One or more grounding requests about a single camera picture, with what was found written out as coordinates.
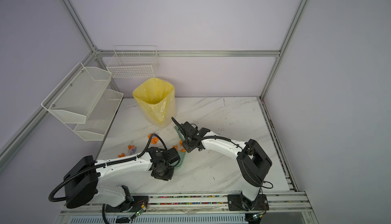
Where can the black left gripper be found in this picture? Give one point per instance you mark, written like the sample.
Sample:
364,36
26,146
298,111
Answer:
167,177

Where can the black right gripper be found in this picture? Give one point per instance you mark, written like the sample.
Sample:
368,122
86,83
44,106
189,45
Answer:
188,149

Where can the green hand brush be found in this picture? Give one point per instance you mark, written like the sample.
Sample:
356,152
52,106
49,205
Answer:
180,135

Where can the green plastic dustpan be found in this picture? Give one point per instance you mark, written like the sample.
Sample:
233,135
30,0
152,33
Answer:
179,163

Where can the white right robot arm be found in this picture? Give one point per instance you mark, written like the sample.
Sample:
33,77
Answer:
251,160

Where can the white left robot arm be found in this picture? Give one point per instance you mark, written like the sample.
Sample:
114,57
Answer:
99,182

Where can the yellow lined trash bin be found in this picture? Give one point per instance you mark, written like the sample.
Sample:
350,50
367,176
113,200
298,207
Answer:
156,98

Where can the white wire wall basket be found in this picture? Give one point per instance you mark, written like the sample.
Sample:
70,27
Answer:
134,62

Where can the white mesh wall shelf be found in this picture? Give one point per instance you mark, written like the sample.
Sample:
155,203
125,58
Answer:
84,102

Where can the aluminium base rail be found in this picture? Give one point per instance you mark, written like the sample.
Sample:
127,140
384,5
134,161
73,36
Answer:
274,207

